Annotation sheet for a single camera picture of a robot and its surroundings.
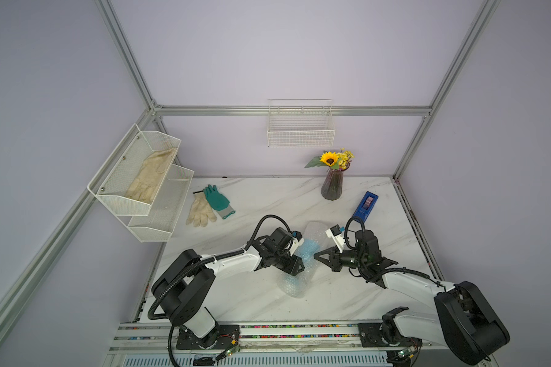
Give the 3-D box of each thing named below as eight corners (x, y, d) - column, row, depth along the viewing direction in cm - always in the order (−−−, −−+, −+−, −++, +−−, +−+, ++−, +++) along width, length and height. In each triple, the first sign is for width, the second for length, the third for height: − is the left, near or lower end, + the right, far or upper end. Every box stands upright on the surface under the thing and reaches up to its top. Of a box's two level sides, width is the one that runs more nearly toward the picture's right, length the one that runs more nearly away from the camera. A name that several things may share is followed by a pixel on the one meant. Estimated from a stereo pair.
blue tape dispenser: (351, 217, 107) (355, 208, 101) (364, 198, 114) (369, 188, 109) (362, 224, 105) (367, 214, 99) (375, 204, 112) (380, 194, 106)
